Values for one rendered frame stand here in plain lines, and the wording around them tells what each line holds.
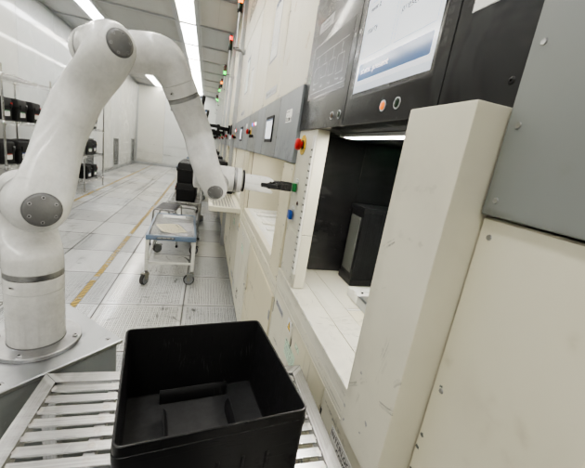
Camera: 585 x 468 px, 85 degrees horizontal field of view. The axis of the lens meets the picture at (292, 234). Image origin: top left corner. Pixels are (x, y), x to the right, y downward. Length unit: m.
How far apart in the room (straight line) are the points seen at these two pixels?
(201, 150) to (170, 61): 0.24
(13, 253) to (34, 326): 0.18
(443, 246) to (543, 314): 0.11
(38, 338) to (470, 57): 1.03
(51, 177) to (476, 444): 0.86
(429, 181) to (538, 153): 0.11
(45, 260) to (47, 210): 0.14
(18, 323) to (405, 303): 0.86
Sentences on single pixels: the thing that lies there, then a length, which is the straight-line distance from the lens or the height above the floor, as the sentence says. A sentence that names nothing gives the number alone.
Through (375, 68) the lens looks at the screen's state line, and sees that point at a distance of 0.76.
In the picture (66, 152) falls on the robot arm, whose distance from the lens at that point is 0.89.
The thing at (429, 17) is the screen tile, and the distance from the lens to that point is 0.64.
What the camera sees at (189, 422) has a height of 0.77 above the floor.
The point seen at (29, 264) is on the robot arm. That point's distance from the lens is 0.93.
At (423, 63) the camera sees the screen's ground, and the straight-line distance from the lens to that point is 0.61.
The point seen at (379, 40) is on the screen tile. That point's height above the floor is 1.56.
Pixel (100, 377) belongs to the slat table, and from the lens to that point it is 0.91.
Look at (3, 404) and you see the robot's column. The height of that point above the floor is 0.72.
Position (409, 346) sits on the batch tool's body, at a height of 1.10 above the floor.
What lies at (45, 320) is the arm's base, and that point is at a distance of 0.99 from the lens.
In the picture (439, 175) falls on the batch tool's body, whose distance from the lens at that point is 0.42.
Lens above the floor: 1.32
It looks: 14 degrees down
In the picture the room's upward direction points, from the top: 9 degrees clockwise
